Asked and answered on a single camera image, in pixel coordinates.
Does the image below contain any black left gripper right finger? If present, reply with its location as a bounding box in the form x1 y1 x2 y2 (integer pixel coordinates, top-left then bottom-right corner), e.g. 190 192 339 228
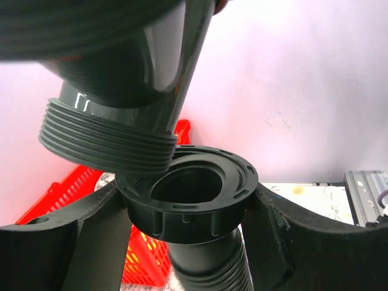
242 184 387 290

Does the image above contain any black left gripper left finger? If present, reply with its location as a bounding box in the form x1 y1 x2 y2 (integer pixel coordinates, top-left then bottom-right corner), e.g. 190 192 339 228
1 182 132 290

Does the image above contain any black corrugated hose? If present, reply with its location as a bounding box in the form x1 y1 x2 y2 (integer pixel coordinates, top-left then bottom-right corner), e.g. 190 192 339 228
115 144 259 291

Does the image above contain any grey tee pipe fitting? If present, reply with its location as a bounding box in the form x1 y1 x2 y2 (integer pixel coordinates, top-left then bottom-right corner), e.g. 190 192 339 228
1 1 227 176

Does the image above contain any red plastic basket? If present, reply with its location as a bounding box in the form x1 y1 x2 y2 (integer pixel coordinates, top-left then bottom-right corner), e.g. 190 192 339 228
16 119 192 286

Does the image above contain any crumpled grey paper bag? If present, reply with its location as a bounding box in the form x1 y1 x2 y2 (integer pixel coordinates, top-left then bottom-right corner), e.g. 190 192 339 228
94 172 115 191

